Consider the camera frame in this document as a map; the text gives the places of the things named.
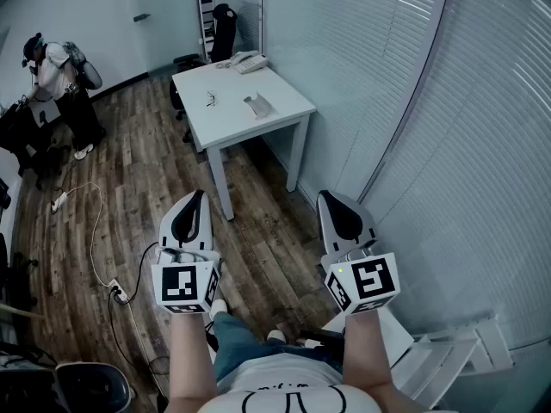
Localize wooden stick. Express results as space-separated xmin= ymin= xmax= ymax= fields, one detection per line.
xmin=0 ymin=302 xmax=46 ymax=320

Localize person's white printed shirt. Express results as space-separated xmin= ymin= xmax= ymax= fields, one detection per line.
xmin=195 ymin=354 xmax=385 ymax=413

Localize person's blue jeans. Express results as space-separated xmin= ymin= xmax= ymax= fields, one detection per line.
xmin=212 ymin=311 xmax=345 ymax=383

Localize white square table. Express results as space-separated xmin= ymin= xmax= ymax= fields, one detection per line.
xmin=170 ymin=59 xmax=318 ymax=222

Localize black cluttered desk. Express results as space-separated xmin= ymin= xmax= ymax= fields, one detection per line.
xmin=0 ymin=99 xmax=72 ymax=191

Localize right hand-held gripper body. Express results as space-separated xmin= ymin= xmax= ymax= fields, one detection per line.
xmin=320 ymin=237 xmax=402 ymax=317

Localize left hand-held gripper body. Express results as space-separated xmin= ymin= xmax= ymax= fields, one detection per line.
xmin=151 ymin=243 xmax=223 ymax=316

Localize white desk telephone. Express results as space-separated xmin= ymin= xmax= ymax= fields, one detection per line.
xmin=230 ymin=50 xmax=269 ymax=76

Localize person's right forearm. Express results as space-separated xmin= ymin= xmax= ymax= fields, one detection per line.
xmin=342 ymin=305 xmax=418 ymax=406

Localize person's left forearm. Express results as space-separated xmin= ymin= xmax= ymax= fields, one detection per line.
xmin=169 ymin=307 xmax=220 ymax=413

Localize white slatted chair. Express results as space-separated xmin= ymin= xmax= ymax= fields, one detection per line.
xmin=322 ymin=305 xmax=515 ymax=409

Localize black power cable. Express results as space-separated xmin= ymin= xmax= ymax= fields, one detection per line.
xmin=107 ymin=241 xmax=172 ymax=408

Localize black high-back office chair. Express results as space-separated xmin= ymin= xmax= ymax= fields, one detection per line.
xmin=173 ymin=3 xmax=239 ymax=69

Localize black low office chair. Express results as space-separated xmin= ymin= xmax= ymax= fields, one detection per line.
xmin=169 ymin=78 xmax=194 ymax=144

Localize white narrow shelf unit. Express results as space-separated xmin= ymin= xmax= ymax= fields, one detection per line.
xmin=195 ymin=0 xmax=215 ymax=53

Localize black device at waist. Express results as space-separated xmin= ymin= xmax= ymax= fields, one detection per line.
xmin=299 ymin=329 xmax=345 ymax=348

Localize white power cable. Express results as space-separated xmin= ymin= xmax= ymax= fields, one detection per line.
xmin=64 ymin=182 xmax=114 ymax=287

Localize black round-backed chair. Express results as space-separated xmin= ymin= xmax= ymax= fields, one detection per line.
xmin=54 ymin=361 xmax=133 ymax=413

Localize grey glasses case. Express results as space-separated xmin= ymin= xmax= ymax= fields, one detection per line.
xmin=243 ymin=92 xmax=280 ymax=120

